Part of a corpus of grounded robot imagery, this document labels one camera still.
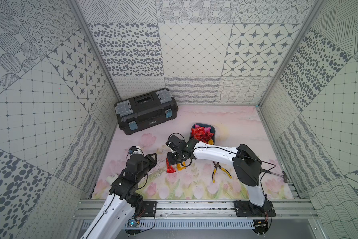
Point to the aluminium mounting rail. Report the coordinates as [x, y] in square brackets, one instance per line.
[207, 209]

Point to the white ventilation grille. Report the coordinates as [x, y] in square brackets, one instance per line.
[190, 224]

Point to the black plastic toolbox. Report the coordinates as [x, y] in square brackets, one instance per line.
[145, 111]

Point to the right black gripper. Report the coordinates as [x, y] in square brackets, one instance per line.
[171, 161]

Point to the teal plastic storage box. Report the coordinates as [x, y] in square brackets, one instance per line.
[212, 130]

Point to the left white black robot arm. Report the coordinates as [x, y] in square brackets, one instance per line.
[123, 202]

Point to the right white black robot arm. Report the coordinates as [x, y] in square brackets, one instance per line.
[247, 165]

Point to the black screwdriver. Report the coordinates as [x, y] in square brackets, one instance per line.
[282, 175]

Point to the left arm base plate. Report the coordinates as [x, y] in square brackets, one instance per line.
[144, 209]

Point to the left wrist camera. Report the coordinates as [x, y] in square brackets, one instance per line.
[135, 150]

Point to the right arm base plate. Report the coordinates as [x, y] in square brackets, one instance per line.
[247, 209]

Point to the yellow tea bag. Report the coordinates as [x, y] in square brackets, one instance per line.
[181, 166]

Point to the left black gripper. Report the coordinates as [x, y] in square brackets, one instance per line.
[150, 160]

